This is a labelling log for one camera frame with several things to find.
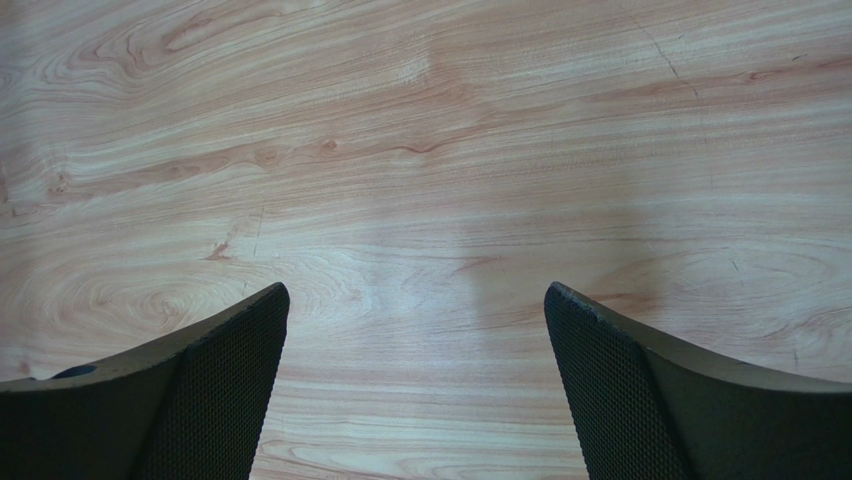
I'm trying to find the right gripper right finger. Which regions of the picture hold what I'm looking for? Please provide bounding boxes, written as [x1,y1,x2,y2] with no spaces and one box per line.
[544,282,851,479]

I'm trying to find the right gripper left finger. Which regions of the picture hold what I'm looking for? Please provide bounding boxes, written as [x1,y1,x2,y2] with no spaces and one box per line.
[1,283,290,479]

